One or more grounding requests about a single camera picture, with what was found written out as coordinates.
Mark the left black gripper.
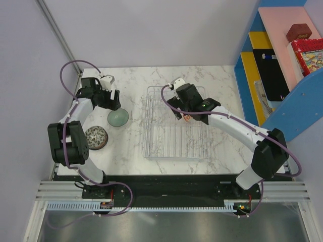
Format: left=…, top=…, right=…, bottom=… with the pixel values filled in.
left=94, top=85, right=121, bottom=111

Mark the green glass bowl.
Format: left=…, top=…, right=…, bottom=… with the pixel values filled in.
left=107, top=108, right=129, bottom=127

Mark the orange patterned bowl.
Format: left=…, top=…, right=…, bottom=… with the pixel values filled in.
left=182, top=114, right=192, bottom=123

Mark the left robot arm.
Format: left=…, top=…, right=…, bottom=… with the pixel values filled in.
left=47, top=75, right=121, bottom=198

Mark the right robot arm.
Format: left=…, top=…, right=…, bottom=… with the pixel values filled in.
left=164, top=83, right=289, bottom=199

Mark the leaf patterned bowl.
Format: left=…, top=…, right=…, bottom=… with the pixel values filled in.
left=85, top=126, right=109, bottom=150

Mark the yellow black panel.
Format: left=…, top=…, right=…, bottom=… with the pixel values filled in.
left=236, top=31, right=273, bottom=68

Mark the blue shelf unit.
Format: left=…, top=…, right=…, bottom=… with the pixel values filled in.
left=234, top=1, right=322, bottom=142

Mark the pink board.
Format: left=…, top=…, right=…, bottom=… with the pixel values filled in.
left=258, top=7, right=312, bottom=90

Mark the dark red box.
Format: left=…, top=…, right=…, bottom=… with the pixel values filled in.
left=286, top=23, right=312, bottom=42

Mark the red game box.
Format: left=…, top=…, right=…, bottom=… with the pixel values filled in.
left=291, top=38, right=322, bottom=77

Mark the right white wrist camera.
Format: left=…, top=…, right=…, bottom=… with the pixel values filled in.
left=170, top=78, right=186, bottom=90

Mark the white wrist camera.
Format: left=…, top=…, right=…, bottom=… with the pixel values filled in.
left=170, top=78, right=186, bottom=90
left=99, top=74, right=115, bottom=91

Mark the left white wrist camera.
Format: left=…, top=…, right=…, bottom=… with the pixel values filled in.
left=99, top=74, right=115, bottom=91

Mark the clear wire dish rack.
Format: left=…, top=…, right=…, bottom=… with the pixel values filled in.
left=142, top=86, right=209, bottom=161

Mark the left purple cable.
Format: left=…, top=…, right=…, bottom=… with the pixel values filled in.
left=59, top=59, right=109, bottom=186

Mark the purple cable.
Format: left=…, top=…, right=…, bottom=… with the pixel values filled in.
left=59, top=59, right=109, bottom=186
left=160, top=84, right=303, bottom=177

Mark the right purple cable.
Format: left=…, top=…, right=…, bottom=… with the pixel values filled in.
left=160, top=84, right=303, bottom=177

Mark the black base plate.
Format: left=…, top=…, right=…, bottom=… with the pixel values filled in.
left=82, top=174, right=260, bottom=206

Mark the white cable duct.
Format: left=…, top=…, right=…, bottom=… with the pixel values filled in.
left=46, top=201, right=237, bottom=212

